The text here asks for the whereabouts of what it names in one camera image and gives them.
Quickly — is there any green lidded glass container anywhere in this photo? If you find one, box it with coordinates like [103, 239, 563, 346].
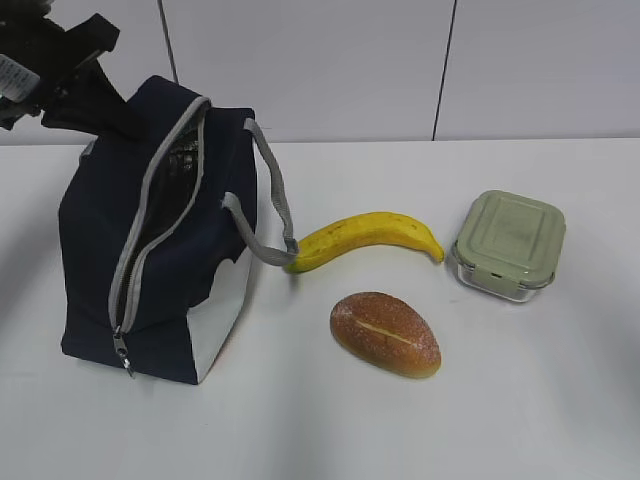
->
[449, 190, 566, 303]

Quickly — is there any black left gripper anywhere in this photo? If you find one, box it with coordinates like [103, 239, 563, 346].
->
[1, 1, 146, 140]

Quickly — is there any navy insulated lunch bag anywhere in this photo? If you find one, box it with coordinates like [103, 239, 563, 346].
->
[58, 76, 298, 385]

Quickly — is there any brown bread roll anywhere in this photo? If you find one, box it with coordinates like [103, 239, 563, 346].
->
[329, 292, 442, 379]

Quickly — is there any yellow banana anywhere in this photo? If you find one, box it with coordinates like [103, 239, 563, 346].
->
[285, 212, 445, 274]

